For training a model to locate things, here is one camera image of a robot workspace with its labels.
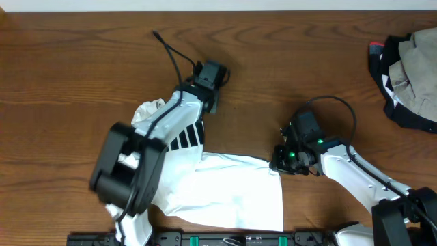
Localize white t-shirt with black stripes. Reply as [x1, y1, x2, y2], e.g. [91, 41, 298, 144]
[104, 98, 285, 232]

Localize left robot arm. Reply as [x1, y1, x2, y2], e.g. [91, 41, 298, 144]
[89, 61, 230, 245]

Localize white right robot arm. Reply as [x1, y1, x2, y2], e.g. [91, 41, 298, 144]
[270, 111, 436, 245]

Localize black garment with red trim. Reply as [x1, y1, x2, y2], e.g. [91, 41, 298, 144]
[368, 33, 436, 134]

